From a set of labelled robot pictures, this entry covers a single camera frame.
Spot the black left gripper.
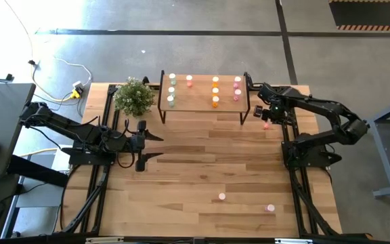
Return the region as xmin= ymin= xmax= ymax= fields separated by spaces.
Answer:
xmin=128 ymin=119 xmax=165 ymax=172

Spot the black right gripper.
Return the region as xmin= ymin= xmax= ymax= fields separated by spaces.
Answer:
xmin=261 ymin=96 xmax=289 ymax=127

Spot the green potted plant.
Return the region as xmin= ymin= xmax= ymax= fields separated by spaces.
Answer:
xmin=112 ymin=76 xmax=156 ymax=118

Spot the black desk beam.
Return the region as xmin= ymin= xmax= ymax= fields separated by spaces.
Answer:
xmin=7 ymin=155 xmax=70 ymax=188

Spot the black mat striped edge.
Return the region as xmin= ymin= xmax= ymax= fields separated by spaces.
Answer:
xmin=328 ymin=0 xmax=390 ymax=33

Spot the blue desk leg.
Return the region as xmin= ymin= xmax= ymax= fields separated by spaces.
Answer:
xmin=0 ymin=202 xmax=22 ymax=239

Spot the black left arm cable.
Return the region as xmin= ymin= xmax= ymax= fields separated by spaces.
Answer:
xmin=116 ymin=148 xmax=137 ymax=169

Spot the wooden shelf black metal frame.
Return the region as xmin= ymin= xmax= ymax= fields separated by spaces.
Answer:
xmin=157 ymin=70 xmax=254 ymax=125

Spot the white cable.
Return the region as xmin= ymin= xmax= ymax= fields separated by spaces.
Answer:
xmin=32 ymin=56 xmax=93 ymax=87

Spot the black crossbar rail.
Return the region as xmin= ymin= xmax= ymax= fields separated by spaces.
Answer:
xmin=0 ymin=232 xmax=390 ymax=244

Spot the yellow cable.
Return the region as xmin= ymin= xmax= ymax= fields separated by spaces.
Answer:
xmin=30 ymin=64 xmax=77 ymax=102
xmin=18 ymin=148 xmax=60 ymax=157

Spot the silver bracket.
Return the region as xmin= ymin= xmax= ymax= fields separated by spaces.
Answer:
xmin=275 ymin=238 xmax=313 ymax=244
xmin=85 ymin=237 xmax=125 ymax=244

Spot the grey-blue metal table frame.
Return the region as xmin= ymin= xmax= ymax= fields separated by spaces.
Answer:
xmin=366 ymin=94 xmax=390 ymax=200

